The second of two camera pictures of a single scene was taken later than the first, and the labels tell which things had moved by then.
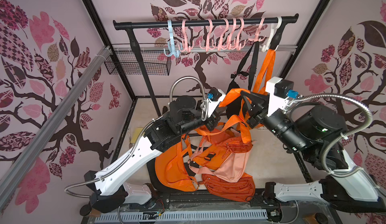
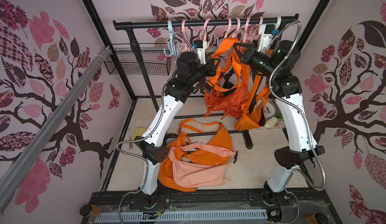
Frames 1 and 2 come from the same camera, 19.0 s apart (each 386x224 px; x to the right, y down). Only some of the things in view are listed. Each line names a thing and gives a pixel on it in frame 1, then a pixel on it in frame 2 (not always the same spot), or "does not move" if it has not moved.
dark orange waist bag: (240, 191) → (228, 99)
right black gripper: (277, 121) → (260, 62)
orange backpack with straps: (171, 169) does not move
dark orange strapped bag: (235, 133) → (227, 94)
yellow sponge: (136, 134) does not move
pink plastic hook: (237, 39) → (246, 29)
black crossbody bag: (243, 81) → (228, 86)
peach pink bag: (232, 169) → (194, 175)
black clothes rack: (130, 26) does not move
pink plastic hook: (229, 37) → (238, 25)
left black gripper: (209, 121) → (210, 68)
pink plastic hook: (208, 48) → (204, 28)
